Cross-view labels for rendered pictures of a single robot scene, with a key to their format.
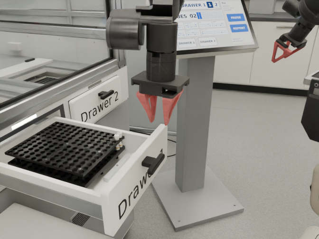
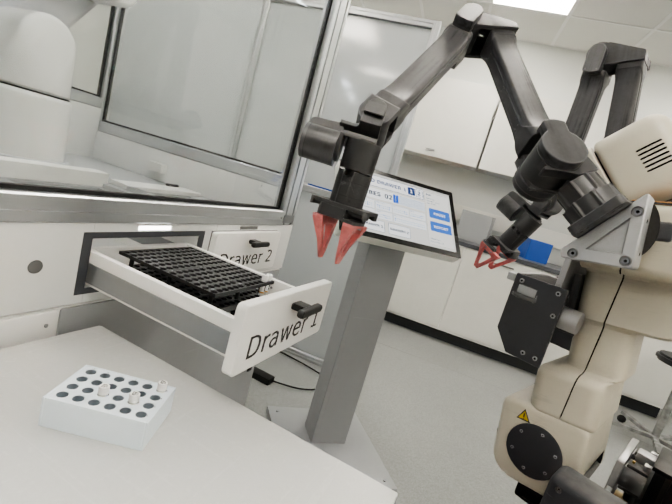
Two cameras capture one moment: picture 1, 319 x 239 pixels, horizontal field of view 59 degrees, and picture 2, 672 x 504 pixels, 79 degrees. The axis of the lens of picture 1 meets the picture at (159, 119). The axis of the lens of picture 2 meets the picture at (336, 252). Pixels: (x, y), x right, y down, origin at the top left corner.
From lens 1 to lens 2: 20 cm
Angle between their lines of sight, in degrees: 16
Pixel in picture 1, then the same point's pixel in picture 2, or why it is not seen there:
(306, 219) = not seen: outside the picture
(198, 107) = (367, 316)
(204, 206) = not seen: hidden behind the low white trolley
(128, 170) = (277, 299)
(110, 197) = (248, 315)
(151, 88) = (333, 209)
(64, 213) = not seen: hidden behind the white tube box
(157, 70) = (346, 190)
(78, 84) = (230, 217)
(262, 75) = (457, 319)
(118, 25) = (317, 130)
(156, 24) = (359, 139)
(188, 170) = (329, 407)
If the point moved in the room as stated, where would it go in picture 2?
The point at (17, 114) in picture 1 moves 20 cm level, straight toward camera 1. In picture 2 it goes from (151, 214) to (159, 241)
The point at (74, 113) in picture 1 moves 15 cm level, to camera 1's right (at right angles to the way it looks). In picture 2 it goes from (214, 248) to (275, 265)
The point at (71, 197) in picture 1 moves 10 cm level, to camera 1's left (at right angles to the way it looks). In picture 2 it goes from (192, 314) to (128, 296)
